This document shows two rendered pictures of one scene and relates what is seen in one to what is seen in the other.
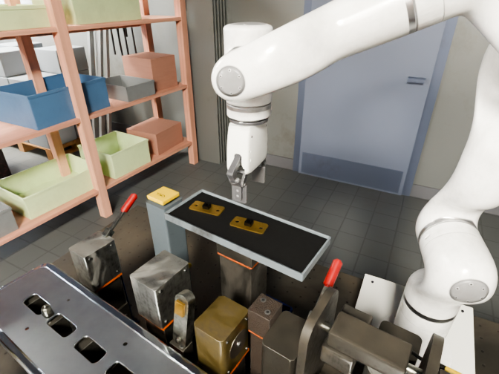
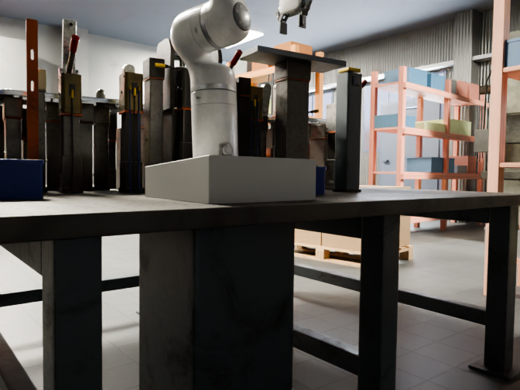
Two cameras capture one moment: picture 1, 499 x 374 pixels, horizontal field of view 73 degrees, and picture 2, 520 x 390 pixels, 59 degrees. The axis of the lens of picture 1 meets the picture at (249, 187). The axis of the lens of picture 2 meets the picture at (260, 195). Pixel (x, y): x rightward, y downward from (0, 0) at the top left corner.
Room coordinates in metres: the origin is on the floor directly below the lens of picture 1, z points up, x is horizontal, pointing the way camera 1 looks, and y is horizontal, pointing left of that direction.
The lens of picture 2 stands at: (1.20, -1.50, 0.77)
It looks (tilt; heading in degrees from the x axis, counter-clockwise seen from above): 3 degrees down; 114
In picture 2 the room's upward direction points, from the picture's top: 1 degrees clockwise
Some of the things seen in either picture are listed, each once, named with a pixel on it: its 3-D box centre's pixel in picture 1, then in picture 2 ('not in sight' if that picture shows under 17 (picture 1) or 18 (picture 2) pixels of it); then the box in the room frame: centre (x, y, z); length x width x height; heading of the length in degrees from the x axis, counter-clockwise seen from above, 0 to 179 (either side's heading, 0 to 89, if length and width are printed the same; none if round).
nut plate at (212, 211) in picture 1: (206, 206); not in sight; (0.70, 0.10, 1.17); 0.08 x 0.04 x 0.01; 68
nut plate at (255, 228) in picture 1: (249, 222); not in sight; (0.63, 0.00, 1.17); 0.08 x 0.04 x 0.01; 65
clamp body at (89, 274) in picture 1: (111, 290); (340, 147); (0.70, 0.40, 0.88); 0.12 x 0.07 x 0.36; 146
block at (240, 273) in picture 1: (243, 298); (292, 128); (0.63, 0.01, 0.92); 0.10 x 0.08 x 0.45; 56
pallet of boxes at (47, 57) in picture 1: (37, 97); not in sight; (4.00, 2.50, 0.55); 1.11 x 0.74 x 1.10; 63
